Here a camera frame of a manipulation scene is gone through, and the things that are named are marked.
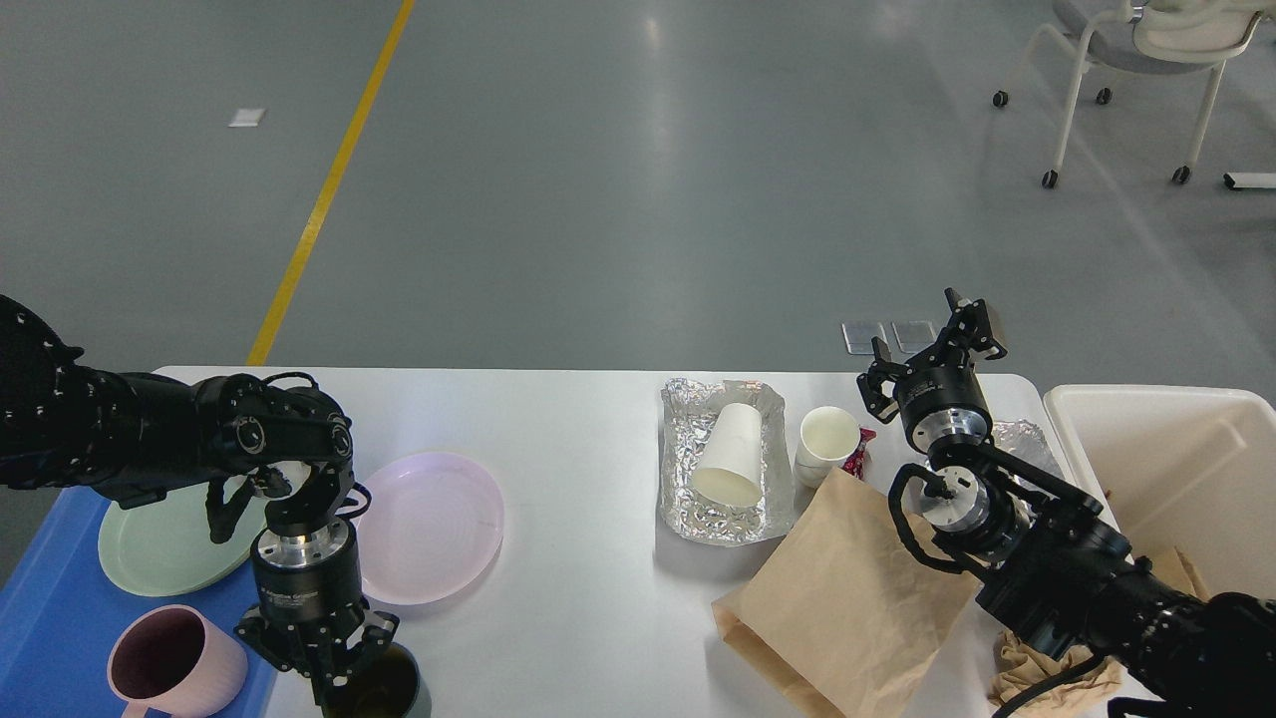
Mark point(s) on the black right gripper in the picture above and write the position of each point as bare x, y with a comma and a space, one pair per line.
944, 403

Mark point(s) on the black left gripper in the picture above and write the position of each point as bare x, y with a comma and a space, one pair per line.
311, 606

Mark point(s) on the dark teal mug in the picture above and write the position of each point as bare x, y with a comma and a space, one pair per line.
391, 687

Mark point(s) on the crushed red soda can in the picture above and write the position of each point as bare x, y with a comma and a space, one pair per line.
855, 462

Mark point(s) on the pink plate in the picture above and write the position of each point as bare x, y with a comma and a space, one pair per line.
435, 522

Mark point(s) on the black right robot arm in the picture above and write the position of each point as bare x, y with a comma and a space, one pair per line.
1051, 570

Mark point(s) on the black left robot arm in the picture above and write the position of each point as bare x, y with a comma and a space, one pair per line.
135, 438

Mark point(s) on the grey floor socket plate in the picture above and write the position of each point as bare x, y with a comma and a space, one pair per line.
913, 336
860, 337

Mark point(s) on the white paper cup upright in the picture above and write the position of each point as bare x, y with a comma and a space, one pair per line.
827, 437

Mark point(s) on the crumpled foil piece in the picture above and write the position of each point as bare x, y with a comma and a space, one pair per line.
1021, 438

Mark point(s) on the pink ribbed mug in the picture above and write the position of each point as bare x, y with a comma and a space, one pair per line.
175, 661

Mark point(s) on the light green plate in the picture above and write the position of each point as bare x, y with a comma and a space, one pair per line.
164, 549

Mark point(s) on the white paper cup lying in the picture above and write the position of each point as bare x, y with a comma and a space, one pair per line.
729, 469

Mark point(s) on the aluminium foil tray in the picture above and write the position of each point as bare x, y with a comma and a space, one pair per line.
691, 409

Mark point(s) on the brown paper bag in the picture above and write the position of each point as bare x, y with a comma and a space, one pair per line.
841, 619

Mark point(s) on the blue plastic tray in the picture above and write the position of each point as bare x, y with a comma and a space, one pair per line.
61, 616

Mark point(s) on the white plastic bin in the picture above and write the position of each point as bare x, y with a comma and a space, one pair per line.
1191, 468

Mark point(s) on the crumpled brown paper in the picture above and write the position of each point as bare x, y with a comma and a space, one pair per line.
1018, 667

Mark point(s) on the white furniture foot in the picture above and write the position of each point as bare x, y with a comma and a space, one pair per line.
1240, 181

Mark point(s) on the white office chair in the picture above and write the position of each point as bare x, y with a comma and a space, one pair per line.
1143, 38

